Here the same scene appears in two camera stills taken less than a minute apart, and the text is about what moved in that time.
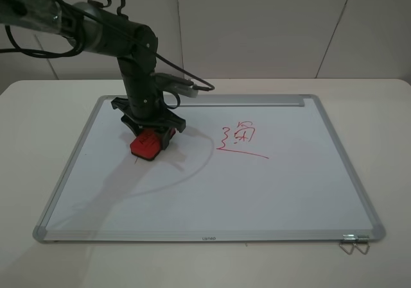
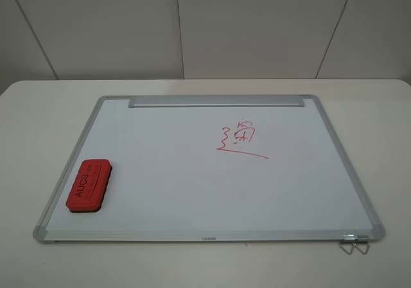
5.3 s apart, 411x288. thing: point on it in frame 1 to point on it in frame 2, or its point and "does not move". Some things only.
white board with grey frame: x=246 y=169 does not move
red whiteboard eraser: x=147 y=145 to x=87 y=192
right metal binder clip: x=363 y=238 does not move
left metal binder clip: x=348 y=238 does not move
